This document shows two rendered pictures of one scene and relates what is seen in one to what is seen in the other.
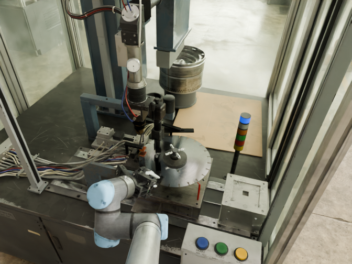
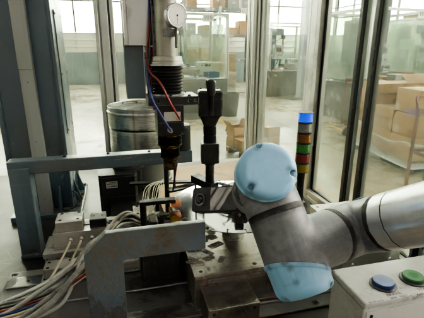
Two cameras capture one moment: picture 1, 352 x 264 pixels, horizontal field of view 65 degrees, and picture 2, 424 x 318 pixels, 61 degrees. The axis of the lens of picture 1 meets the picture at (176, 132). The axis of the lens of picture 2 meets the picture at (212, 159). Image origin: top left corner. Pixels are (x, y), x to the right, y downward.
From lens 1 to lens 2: 71 cm
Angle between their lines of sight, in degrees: 34
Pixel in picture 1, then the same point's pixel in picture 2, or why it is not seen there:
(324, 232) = not seen: hidden behind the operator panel
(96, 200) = (275, 175)
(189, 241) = (363, 289)
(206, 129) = not seen: hidden behind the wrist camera
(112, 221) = (311, 224)
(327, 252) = not seen: outside the picture
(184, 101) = (160, 173)
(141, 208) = (224, 300)
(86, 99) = (21, 165)
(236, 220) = (366, 259)
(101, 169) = (133, 240)
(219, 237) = (391, 267)
